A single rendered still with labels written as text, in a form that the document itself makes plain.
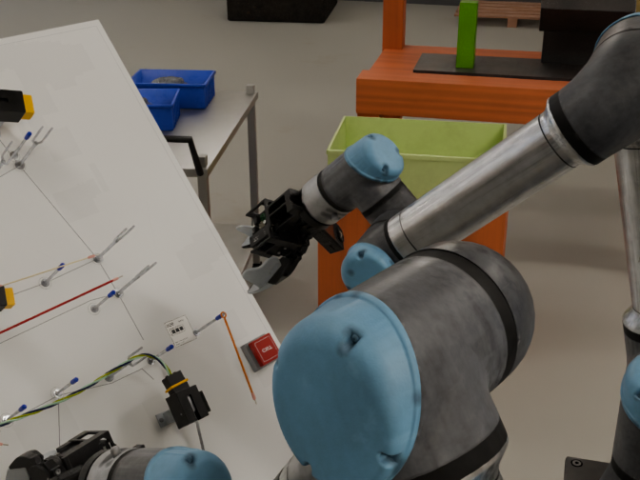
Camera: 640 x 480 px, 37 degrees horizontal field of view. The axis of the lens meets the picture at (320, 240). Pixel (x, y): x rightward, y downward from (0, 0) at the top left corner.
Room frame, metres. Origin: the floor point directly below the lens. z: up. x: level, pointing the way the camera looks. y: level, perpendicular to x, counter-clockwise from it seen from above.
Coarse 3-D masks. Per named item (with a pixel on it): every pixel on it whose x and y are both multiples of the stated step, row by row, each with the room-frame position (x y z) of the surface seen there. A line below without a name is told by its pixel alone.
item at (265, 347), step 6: (264, 336) 1.54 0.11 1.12; (270, 336) 1.54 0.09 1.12; (252, 342) 1.51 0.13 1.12; (258, 342) 1.52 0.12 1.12; (264, 342) 1.53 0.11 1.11; (270, 342) 1.53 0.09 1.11; (252, 348) 1.51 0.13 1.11; (258, 348) 1.51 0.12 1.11; (264, 348) 1.52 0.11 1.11; (270, 348) 1.53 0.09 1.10; (276, 348) 1.53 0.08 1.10; (258, 354) 1.50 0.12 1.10; (264, 354) 1.51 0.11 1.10; (270, 354) 1.52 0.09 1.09; (276, 354) 1.52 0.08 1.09; (258, 360) 1.50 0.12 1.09; (264, 360) 1.50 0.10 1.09; (270, 360) 1.51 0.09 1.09
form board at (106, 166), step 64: (0, 64) 1.70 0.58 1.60; (64, 64) 1.78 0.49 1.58; (0, 128) 1.60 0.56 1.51; (64, 128) 1.67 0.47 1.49; (128, 128) 1.75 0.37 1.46; (0, 192) 1.51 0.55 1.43; (64, 192) 1.57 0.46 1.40; (128, 192) 1.65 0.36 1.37; (192, 192) 1.73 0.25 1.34; (0, 256) 1.42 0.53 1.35; (64, 256) 1.48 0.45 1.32; (128, 256) 1.55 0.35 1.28; (192, 256) 1.62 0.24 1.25; (0, 320) 1.34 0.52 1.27; (64, 320) 1.39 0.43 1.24; (128, 320) 1.45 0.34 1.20; (192, 320) 1.52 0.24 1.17; (256, 320) 1.59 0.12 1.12; (0, 384) 1.26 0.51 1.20; (64, 384) 1.31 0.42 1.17; (128, 384) 1.37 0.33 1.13; (192, 384) 1.43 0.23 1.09; (256, 384) 1.49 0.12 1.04; (0, 448) 1.19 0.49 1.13; (192, 448) 1.34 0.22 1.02; (256, 448) 1.40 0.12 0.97
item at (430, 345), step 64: (448, 256) 0.60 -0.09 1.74; (320, 320) 0.52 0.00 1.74; (384, 320) 0.52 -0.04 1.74; (448, 320) 0.54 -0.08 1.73; (512, 320) 0.57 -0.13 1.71; (320, 384) 0.51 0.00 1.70; (384, 384) 0.48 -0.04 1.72; (448, 384) 0.50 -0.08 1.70; (320, 448) 0.50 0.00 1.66; (384, 448) 0.47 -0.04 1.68; (448, 448) 0.48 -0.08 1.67
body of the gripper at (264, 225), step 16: (288, 192) 1.30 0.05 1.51; (256, 208) 1.35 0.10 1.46; (272, 208) 1.33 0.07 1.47; (288, 208) 1.29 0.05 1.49; (304, 208) 1.29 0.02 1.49; (256, 224) 1.34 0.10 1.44; (272, 224) 1.31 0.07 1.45; (288, 224) 1.30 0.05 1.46; (304, 224) 1.31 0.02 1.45; (320, 224) 1.28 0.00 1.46; (256, 240) 1.31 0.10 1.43; (272, 240) 1.29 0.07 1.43; (288, 240) 1.30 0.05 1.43; (304, 240) 1.32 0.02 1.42; (288, 256) 1.33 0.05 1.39
